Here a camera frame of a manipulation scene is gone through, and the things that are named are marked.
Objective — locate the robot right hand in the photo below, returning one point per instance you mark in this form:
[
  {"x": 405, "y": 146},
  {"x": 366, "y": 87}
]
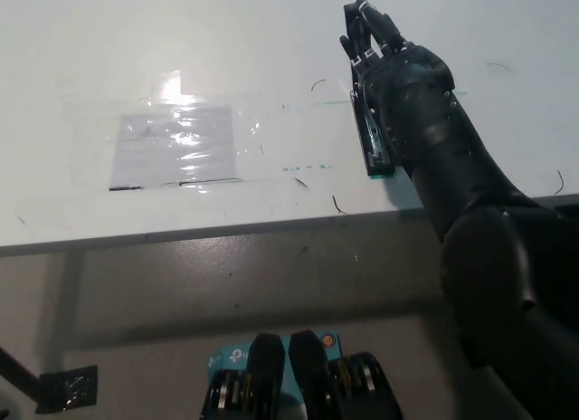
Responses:
[{"x": 407, "y": 85}]

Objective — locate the black stapler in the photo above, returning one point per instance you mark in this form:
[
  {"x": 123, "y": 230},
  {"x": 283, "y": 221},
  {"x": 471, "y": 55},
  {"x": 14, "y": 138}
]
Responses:
[{"x": 373, "y": 141}]

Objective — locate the clear plastic film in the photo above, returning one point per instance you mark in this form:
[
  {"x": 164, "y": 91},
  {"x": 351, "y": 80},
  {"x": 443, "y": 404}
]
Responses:
[{"x": 249, "y": 128}]

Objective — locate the black table leg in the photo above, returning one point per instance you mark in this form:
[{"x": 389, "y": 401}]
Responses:
[{"x": 18, "y": 372}]

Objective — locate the white paper sheet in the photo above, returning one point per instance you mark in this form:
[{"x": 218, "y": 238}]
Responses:
[{"x": 172, "y": 148}]

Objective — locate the teal tape strip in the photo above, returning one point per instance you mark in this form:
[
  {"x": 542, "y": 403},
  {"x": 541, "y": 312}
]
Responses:
[{"x": 382, "y": 177}]

